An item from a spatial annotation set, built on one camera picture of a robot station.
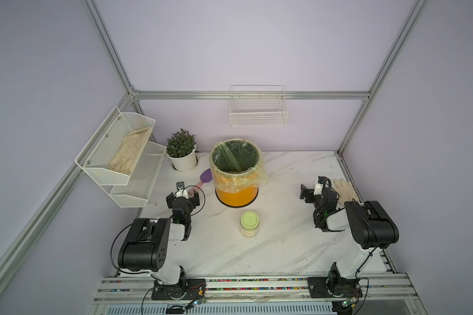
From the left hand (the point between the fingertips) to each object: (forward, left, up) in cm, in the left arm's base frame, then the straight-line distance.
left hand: (183, 193), depth 94 cm
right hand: (+5, -64, -2) cm, 65 cm away
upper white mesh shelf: (+4, +25, +23) cm, 34 cm away
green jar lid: (-16, -32, +3) cm, 36 cm away
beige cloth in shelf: (+5, +19, +23) cm, 30 cm away
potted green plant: (+21, +3, +9) cm, 24 cm away
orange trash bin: (0, -27, -6) cm, 28 cm away
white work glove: (+6, -84, -7) cm, 84 cm away
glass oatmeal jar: (-19, -32, -4) cm, 37 cm away
